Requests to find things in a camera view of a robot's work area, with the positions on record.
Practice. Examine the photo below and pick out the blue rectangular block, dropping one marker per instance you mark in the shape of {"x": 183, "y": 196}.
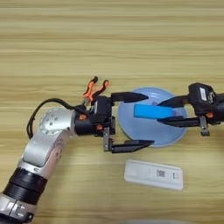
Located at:
{"x": 151, "y": 111}

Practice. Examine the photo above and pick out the white rectangular remote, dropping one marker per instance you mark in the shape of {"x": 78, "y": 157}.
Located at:
{"x": 151, "y": 174}

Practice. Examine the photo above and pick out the left black box white label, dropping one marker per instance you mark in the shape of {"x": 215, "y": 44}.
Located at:
{"x": 100, "y": 109}

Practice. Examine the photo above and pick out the right black box white label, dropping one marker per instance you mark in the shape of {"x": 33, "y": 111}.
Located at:
{"x": 201, "y": 94}

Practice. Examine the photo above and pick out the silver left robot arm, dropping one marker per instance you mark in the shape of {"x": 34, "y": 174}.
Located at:
{"x": 43, "y": 148}

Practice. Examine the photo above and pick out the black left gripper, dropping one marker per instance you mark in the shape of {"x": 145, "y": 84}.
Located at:
{"x": 84, "y": 127}

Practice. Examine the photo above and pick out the orange black pliers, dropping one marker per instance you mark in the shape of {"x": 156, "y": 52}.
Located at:
{"x": 90, "y": 90}

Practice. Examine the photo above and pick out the black box white label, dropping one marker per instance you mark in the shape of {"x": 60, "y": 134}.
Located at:
{"x": 201, "y": 94}
{"x": 100, "y": 109}

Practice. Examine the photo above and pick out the light blue round plate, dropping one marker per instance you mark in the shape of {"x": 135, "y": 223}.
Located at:
{"x": 140, "y": 131}

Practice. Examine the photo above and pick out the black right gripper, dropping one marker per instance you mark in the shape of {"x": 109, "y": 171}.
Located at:
{"x": 217, "y": 113}

